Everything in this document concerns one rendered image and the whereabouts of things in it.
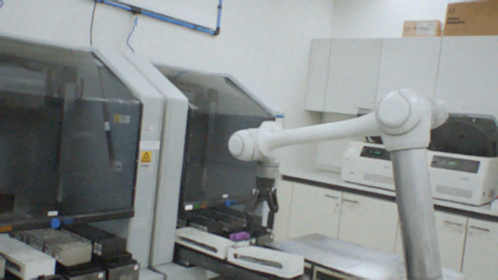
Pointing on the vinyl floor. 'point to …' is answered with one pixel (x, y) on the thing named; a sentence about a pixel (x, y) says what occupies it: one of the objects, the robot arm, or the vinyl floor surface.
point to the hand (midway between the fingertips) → (259, 228)
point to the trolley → (342, 257)
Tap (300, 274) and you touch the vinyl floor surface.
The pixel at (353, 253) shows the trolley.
